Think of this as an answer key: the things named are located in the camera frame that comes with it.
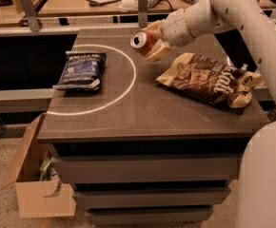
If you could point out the red coke can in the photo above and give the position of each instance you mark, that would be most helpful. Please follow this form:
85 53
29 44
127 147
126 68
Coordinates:
143 41

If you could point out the grey drawer cabinet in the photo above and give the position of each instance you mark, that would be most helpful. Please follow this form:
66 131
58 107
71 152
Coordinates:
137 152

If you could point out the brown yellow chip bag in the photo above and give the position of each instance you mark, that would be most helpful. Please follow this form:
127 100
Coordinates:
211 81

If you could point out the green packet in box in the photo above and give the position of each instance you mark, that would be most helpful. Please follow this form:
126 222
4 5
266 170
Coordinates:
44 170

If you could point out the left metal bracket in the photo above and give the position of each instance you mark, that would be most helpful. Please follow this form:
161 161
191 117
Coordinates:
31 15

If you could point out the cardboard box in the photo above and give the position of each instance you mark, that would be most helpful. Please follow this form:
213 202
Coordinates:
37 199

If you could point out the blue potato chip bag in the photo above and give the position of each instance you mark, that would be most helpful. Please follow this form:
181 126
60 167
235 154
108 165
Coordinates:
82 71

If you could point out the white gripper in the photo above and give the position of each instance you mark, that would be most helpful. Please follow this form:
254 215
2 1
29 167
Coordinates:
175 28

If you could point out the metal bracket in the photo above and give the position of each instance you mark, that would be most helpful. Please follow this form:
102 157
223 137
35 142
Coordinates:
31 15
142 13

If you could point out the middle metal bracket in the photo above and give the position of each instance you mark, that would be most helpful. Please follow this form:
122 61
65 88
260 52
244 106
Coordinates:
142 13

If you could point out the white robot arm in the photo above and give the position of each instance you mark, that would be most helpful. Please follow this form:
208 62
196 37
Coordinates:
256 206

